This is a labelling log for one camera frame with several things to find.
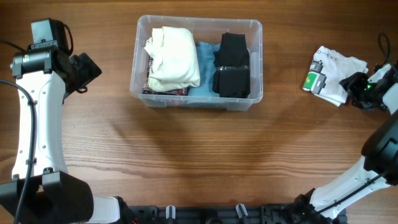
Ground white printed t-shirt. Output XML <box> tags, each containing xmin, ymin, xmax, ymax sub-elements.
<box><xmin>302</xmin><ymin>46</ymin><xmax>368</xmax><ymax>106</ymax></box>

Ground red navy plaid shirt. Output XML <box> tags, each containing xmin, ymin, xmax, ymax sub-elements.
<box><xmin>142</xmin><ymin>57</ymin><xmax>188</xmax><ymax>96</ymax></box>

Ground cream cloth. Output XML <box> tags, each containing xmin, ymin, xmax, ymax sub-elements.
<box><xmin>144</xmin><ymin>26</ymin><xmax>201</xmax><ymax>92</ymax></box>

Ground blue denim jeans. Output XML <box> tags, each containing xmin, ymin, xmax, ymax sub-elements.
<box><xmin>188</xmin><ymin>42</ymin><xmax>220</xmax><ymax>97</ymax></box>

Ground black cloth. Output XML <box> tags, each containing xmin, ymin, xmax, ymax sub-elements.
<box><xmin>212</xmin><ymin>32</ymin><xmax>251</xmax><ymax>98</ymax></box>

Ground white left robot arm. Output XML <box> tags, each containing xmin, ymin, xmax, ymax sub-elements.
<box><xmin>1</xmin><ymin>47</ymin><xmax>124</xmax><ymax>223</ymax></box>

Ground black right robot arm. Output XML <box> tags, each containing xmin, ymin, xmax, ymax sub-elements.
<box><xmin>289</xmin><ymin>72</ymin><xmax>397</xmax><ymax>223</ymax></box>

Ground clear plastic storage container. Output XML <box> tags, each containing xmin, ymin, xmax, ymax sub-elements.
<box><xmin>129</xmin><ymin>15</ymin><xmax>263</xmax><ymax>111</ymax></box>

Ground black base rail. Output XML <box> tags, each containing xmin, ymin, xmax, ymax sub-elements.
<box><xmin>130</xmin><ymin>204</ymin><xmax>312</xmax><ymax>224</ymax></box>

